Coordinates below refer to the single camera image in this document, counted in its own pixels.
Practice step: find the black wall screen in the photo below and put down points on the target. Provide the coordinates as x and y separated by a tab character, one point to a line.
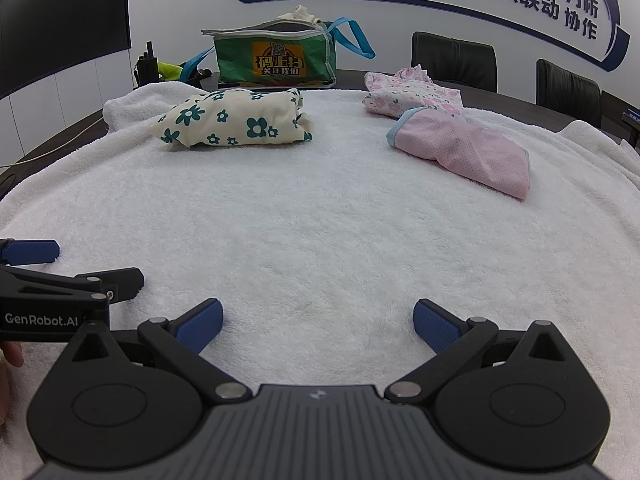
60	20

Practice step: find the black office chair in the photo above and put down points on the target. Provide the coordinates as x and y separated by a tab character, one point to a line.
455	60
567	90

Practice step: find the cream garment with green flowers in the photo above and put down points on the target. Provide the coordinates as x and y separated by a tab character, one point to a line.
215	120

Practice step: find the cream cloth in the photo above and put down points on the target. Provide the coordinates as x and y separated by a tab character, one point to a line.
300	14

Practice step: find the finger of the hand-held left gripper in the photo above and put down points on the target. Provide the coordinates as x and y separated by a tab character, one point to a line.
125	282
30	251

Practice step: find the yellow-green item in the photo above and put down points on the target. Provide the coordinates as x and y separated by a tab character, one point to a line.
167	71

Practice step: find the white terry towel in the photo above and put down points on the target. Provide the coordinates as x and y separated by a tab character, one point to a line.
320	220

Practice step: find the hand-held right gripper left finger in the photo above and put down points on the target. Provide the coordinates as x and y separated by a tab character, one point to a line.
200	327

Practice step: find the person's left hand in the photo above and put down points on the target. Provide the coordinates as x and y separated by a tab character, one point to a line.
9	370

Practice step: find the pink dotted garment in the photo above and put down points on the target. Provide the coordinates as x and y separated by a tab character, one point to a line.
465	150

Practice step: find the black desktop device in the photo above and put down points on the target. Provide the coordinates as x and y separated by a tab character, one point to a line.
631	125

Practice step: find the pink floral garment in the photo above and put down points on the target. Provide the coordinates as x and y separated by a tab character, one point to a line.
395	97

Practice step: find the black pouch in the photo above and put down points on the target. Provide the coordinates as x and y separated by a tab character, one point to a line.
202	76

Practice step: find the black handheld radio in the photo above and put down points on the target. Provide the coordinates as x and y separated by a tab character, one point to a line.
147	67

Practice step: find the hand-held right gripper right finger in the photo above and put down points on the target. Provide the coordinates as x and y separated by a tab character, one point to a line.
437	326

